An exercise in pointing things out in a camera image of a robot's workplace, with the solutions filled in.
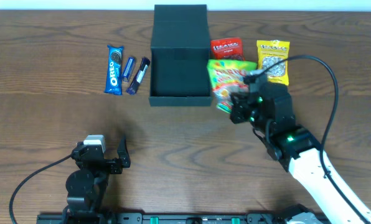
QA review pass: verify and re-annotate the dark green open box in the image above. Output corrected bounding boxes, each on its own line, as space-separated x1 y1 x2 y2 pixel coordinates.
149 4 212 106

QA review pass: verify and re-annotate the yellow Hacks candy bag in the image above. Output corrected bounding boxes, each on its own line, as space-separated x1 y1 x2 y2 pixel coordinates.
256 40 290 86

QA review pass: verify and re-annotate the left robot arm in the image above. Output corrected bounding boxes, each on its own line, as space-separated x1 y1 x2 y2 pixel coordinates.
65 135 131 220

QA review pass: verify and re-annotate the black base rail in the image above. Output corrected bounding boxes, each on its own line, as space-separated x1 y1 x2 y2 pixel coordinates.
35 212 329 224

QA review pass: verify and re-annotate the dark blue snack bar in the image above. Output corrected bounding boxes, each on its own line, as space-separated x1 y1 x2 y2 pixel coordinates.
126 57 151 95

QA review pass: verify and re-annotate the blue Oreo cookie pack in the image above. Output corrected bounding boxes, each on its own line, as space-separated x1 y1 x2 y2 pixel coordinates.
105 45 123 95

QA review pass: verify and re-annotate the red Hacks candy bag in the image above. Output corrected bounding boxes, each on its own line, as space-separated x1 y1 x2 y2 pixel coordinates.
210 37 245 60

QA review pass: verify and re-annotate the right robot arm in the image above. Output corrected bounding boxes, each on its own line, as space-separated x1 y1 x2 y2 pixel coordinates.
230 84 371 223

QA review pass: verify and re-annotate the green Haribo gummy bag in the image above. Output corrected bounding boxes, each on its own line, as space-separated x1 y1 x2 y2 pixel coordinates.
207 59 258 113

